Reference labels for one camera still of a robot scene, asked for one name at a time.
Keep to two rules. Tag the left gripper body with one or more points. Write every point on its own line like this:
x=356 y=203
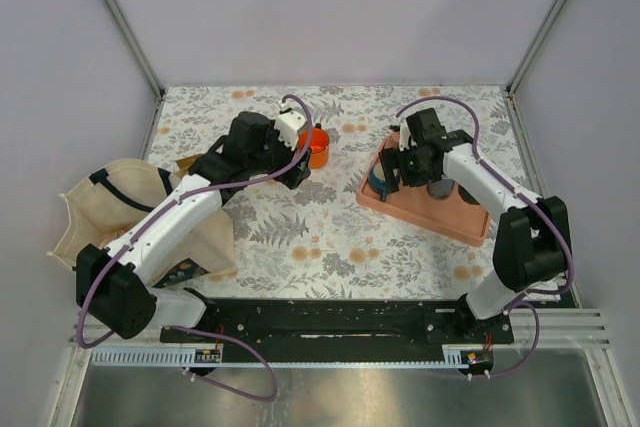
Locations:
x=279 y=151

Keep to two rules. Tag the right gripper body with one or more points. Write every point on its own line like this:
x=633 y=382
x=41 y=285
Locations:
x=406 y=158

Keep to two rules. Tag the blue mug cream base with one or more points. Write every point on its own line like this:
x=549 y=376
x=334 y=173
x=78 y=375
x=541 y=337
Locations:
x=378 y=184

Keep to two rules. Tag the orange mug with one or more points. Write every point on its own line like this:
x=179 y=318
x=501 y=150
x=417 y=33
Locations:
x=319 y=147

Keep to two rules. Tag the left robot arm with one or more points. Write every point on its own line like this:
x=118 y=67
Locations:
x=116 y=284

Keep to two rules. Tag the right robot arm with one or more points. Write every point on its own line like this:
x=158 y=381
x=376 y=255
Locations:
x=532 y=243

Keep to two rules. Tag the salmon textured mug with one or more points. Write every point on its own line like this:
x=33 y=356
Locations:
x=392 y=142

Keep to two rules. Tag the grey-blue square mug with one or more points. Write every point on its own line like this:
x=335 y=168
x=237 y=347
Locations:
x=441 y=190

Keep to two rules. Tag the dark green mug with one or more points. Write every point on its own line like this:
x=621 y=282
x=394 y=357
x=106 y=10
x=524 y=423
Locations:
x=466 y=196

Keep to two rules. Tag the salmon pink tray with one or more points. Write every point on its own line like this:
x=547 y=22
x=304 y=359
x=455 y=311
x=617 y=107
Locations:
x=451 y=217

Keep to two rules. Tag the brown paper packet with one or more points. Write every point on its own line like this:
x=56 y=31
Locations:
x=184 y=164

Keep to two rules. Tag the floral table mat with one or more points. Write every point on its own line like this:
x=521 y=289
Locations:
x=316 y=241

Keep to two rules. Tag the cream tote bag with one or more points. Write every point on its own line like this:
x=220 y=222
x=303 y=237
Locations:
x=111 y=201

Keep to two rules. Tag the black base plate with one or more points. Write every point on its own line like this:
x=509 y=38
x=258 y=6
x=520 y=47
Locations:
x=430 y=322

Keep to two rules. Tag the white cable duct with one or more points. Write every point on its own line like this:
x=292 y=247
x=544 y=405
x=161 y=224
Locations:
x=429 y=357

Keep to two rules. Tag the aluminium frame rail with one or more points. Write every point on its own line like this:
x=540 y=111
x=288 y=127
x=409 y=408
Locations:
x=131 y=41

